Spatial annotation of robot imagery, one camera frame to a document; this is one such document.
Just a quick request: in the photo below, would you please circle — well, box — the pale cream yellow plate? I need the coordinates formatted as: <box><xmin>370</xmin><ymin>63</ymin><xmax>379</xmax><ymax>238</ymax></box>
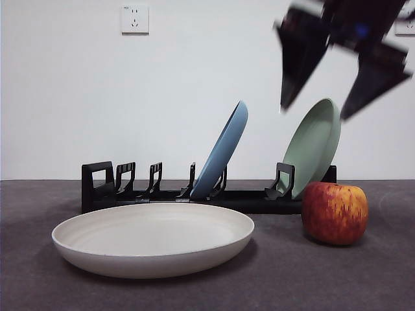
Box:
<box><xmin>51</xmin><ymin>203</ymin><xmax>255</xmax><ymax>279</ymax></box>

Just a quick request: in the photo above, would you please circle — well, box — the blue plate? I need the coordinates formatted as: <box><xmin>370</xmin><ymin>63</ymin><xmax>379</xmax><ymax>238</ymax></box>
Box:
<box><xmin>190</xmin><ymin>100</ymin><xmax>250</xmax><ymax>198</ymax></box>

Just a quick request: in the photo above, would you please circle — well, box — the red yellow apple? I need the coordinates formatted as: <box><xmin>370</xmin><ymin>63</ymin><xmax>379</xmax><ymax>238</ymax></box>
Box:
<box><xmin>301</xmin><ymin>181</ymin><xmax>370</xmax><ymax>246</ymax></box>

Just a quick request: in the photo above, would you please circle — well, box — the green plate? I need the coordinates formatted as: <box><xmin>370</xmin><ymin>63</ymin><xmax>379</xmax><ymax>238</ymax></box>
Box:
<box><xmin>281</xmin><ymin>98</ymin><xmax>342</xmax><ymax>200</ymax></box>

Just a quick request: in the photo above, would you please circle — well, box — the black plate rack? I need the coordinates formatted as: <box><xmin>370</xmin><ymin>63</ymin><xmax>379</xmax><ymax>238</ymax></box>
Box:
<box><xmin>80</xmin><ymin>161</ymin><xmax>337</xmax><ymax>214</ymax></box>

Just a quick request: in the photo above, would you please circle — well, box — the white wall socket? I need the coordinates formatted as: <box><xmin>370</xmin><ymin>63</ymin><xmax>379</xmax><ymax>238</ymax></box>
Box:
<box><xmin>394</xmin><ymin>9</ymin><xmax>415</xmax><ymax>36</ymax></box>
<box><xmin>121</xmin><ymin>5</ymin><xmax>150</xmax><ymax>36</ymax></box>

